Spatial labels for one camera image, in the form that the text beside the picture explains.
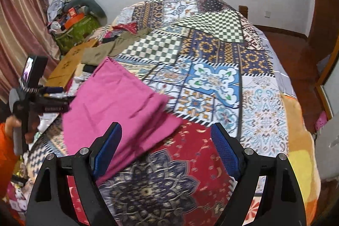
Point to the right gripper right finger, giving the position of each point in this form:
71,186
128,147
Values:
243,164

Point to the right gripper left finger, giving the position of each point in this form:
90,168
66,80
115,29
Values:
91,163

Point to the pink pants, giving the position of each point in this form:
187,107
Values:
113,94

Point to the person's left hand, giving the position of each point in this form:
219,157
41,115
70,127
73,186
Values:
12,122

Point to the wooden lap desk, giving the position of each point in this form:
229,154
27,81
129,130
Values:
64,71

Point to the striped red curtain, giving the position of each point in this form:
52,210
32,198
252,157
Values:
23,32

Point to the green storage bag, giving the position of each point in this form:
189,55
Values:
76,34

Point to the olive green pants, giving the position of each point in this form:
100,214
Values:
126,39

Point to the orange box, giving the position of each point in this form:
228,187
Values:
74,17

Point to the grey clothes pile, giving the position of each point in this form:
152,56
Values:
54,8

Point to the patchwork patterned bedspread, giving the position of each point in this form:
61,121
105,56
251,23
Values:
213,67

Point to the grey neck pillow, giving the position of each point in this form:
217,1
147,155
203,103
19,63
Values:
91,8

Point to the phone on gripper mount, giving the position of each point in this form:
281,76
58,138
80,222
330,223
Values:
33,71

